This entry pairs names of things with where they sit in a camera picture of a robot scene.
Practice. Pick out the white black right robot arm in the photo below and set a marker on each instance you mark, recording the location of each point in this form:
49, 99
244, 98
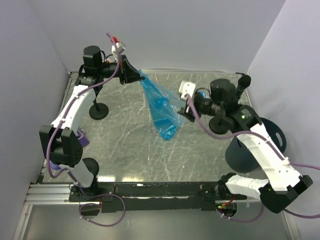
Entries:
221, 112

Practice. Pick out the purple microphone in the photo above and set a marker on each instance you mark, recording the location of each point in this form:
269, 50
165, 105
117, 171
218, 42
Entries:
54, 166

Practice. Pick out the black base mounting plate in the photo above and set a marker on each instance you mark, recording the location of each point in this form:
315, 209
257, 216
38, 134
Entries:
112, 203

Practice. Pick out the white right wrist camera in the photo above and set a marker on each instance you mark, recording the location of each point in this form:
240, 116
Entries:
186, 88

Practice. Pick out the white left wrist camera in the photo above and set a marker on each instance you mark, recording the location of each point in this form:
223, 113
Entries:
118, 48

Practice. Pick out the aluminium rail frame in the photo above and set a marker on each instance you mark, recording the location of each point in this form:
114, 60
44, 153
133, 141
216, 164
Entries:
58, 193

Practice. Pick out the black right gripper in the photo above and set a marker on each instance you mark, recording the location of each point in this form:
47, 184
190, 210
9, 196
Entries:
187, 113

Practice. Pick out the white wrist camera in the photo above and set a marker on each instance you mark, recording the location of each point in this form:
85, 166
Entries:
118, 48
186, 88

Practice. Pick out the black microphone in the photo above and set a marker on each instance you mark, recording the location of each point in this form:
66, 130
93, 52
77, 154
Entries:
243, 83

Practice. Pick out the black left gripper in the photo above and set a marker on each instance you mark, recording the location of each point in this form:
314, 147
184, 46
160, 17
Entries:
131, 74

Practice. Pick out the blue detached trash bag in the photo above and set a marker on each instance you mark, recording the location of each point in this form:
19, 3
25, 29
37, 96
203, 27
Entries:
163, 106

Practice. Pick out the black right mic stand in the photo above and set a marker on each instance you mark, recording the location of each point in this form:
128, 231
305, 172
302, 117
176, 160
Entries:
220, 126

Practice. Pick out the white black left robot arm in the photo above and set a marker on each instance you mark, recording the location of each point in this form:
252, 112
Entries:
60, 143

